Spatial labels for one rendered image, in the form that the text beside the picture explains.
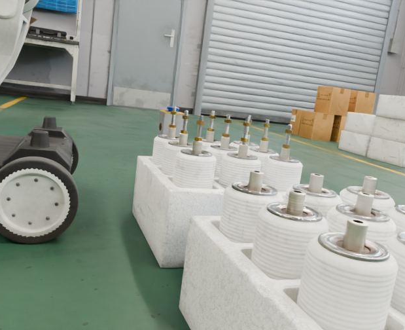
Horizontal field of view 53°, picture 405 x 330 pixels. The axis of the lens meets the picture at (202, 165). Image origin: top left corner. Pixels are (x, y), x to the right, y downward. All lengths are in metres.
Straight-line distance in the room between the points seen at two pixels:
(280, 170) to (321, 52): 6.08
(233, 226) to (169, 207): 0.27
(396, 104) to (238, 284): 3.18
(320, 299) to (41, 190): 0.71
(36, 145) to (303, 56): 6.06
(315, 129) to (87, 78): 3.18
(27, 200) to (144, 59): 5.17
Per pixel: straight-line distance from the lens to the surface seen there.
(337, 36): 7.19
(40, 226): 1.03
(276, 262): 0.55
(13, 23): 1.17
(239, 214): 0.64
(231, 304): 0.58
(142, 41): 6.09
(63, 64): 6.02
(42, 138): 1.06
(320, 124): 4.74
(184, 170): 0.92
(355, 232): 0.47
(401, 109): 3.59
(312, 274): 0.47
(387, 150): 3.64
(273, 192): 0.66
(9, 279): 0.89
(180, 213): 0.90
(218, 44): 6.29
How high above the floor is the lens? 0.40
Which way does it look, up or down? 11 degrees down
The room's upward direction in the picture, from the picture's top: 7 degrees clockwise
